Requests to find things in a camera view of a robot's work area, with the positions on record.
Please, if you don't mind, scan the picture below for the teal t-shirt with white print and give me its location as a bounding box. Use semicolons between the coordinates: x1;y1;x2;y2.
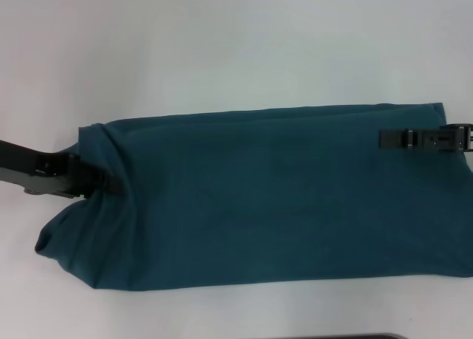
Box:
34;101;473;292

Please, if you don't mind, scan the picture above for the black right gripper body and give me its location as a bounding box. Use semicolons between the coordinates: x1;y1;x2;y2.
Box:
439;123;473;154

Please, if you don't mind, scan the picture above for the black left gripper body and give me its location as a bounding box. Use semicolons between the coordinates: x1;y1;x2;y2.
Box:
0;138;81;199

